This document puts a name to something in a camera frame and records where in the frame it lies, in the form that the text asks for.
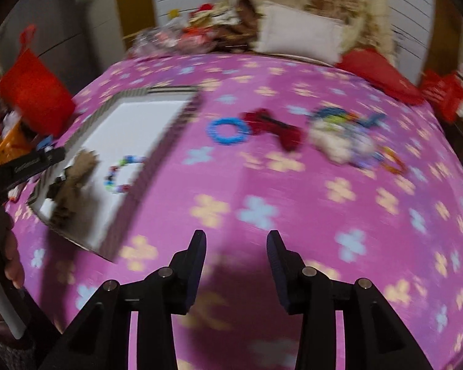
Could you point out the clear plastic bag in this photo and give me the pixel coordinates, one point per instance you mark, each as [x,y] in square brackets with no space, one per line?
[154,40]

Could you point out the pink floral blanket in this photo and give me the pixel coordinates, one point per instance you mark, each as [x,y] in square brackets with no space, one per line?
[254,185]

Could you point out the white pillow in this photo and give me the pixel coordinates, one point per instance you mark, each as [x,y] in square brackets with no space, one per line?
[297,34]

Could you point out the red bow hair clip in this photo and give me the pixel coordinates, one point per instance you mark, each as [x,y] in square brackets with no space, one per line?
[285,131]

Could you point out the wooden door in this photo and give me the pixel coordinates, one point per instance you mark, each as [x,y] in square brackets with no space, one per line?
[135,4]

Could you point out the person's left forearm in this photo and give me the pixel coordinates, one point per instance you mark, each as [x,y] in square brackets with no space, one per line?
[0,350]

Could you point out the grey cabinet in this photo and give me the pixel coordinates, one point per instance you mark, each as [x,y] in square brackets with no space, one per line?
[69,15]

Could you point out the brown patterned quilt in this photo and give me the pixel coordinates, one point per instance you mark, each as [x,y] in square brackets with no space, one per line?
[243,27]

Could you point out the red packet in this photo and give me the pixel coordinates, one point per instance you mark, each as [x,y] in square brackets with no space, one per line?
[200,23]

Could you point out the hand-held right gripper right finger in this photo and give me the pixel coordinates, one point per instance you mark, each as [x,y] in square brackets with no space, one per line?
[276,273]

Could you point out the person's left hand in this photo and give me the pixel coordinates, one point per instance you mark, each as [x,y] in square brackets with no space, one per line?
[13,262]

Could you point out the orange box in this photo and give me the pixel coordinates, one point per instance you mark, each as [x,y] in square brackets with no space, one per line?
[7,146]

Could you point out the red shopping bag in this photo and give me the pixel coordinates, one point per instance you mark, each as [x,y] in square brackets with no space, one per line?
[443,92]

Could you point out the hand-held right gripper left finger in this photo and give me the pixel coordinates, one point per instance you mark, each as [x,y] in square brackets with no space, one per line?
[198,266]

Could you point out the white box with striped rim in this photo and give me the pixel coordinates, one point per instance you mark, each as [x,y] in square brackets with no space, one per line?
[139,123]

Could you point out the red cloth bag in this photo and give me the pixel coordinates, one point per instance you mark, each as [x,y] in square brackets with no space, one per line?
[34,88]

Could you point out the wooden shelf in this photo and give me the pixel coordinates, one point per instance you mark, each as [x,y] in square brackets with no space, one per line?
[447,27]

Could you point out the red frilled cushion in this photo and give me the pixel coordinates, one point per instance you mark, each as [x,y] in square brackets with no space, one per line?
[370,69]

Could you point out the brown scrunchie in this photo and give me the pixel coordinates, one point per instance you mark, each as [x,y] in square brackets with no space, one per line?
[77,177]

